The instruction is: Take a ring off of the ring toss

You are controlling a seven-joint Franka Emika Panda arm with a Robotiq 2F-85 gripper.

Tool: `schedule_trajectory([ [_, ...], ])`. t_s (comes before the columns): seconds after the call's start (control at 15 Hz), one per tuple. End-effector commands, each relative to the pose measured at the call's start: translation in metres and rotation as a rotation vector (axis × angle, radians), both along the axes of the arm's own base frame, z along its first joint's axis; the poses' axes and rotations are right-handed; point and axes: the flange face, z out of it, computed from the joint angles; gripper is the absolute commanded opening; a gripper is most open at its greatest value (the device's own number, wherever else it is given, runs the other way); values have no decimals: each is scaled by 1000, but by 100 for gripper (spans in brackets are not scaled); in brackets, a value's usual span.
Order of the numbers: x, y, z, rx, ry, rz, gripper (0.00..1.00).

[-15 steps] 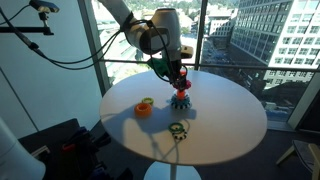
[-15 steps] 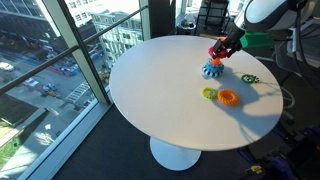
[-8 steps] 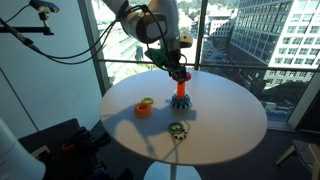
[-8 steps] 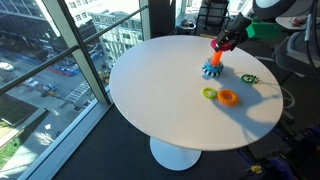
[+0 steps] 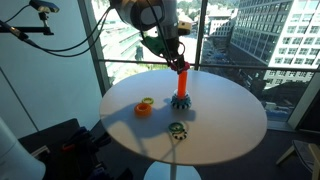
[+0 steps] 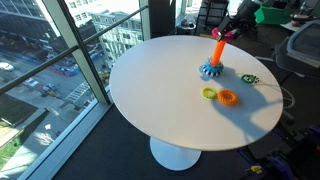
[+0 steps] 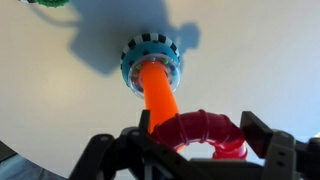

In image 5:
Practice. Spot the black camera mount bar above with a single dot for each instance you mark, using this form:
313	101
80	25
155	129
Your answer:
26	30

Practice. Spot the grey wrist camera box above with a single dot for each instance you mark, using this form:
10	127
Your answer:
184	27

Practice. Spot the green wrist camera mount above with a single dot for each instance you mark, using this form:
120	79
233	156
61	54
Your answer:
153	45

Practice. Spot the white cylindrical housing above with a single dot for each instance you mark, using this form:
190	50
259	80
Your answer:
16	156

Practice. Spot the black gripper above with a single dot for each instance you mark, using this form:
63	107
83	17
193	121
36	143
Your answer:
172	46

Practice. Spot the exterior camera on mount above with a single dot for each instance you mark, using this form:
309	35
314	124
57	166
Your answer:
44	6

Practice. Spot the dark pile of bags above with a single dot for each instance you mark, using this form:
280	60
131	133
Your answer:
73	150

